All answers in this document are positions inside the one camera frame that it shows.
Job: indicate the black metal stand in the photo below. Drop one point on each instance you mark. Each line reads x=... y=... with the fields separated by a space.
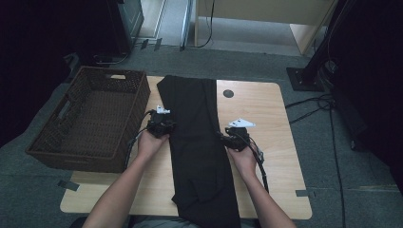
x=305 y=79

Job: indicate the person's grey trousers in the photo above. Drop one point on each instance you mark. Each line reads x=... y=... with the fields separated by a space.
x=158 y=223

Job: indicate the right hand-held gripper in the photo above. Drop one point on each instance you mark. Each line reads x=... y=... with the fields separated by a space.
x=237 y=139

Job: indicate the light wooden desk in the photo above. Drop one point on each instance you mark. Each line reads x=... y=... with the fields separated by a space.
x=269 y=9

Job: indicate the person's right hand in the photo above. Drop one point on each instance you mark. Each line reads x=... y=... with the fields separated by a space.
x=244 y=161

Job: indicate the black pants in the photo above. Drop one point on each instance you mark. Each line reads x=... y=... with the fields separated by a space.
x=196 y=142

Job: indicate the grey floor tape strip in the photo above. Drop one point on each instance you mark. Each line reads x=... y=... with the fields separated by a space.
x=302 y=193
x=68 y=185

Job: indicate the black cabinet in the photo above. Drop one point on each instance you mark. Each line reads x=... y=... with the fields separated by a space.
x=123 y=25

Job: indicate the person's left hand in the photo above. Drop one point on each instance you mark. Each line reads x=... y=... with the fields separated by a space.
x=150 y=145

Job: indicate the leaning metal panel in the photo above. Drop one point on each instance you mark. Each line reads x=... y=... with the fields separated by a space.
x=186 y=28

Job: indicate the brown woven basket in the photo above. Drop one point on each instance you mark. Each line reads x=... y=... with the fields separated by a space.
x=95 y=126

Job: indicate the black chair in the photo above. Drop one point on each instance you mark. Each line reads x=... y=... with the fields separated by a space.
x=79 y=223

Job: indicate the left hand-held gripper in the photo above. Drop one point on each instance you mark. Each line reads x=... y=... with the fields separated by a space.
x=158 y=125

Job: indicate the black round table grommet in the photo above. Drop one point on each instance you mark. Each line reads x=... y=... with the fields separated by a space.
x=228 y=93

